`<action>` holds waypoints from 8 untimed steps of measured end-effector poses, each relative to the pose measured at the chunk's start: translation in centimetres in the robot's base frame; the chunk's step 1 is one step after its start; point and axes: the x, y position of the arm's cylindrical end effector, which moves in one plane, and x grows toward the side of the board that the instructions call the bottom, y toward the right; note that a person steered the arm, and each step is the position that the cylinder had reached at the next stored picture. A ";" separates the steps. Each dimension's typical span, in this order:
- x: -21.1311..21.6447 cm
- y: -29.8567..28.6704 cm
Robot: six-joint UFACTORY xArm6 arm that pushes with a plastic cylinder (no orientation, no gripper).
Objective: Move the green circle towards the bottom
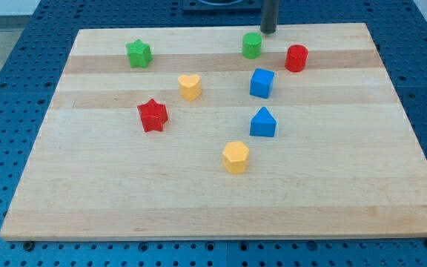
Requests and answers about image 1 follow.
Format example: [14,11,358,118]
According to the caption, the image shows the green star block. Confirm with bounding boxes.
[125,39,153,68]

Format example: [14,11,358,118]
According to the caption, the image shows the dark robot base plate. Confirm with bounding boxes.
[181,0,262,13]

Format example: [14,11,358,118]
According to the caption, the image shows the green cylinder block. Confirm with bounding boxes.
[242,32,262,59]

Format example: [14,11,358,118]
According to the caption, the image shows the yellow hexagon block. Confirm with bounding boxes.
[222,141,250,174]

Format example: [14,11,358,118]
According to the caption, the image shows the red cylinder block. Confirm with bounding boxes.
[285,44,308,73]

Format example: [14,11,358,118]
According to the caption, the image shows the red star block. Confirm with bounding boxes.
[137,99,168,132]

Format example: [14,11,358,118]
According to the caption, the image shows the wooden board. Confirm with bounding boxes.
[0,23,427,242]

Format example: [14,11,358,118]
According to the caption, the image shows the blue triangle block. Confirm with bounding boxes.
[250,107,277,137]

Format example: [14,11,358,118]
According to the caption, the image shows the yellow heart block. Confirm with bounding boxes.
[178,74,202,101]

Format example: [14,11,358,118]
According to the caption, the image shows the blue cube block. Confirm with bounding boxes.
[249,68,275,99]

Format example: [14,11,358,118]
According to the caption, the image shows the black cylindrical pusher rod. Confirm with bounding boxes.
[260,0,279,34]

